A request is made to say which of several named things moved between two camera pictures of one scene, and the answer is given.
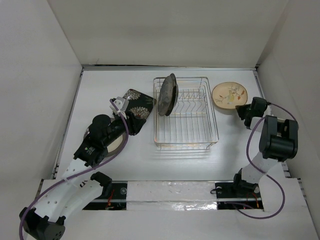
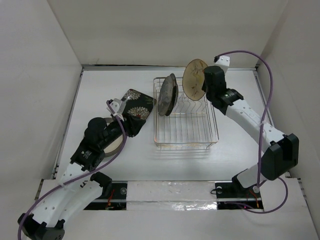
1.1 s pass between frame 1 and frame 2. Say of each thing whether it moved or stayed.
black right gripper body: moved
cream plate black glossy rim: stayed
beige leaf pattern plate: moved
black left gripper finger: stayed
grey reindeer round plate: stayed
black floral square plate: stayed
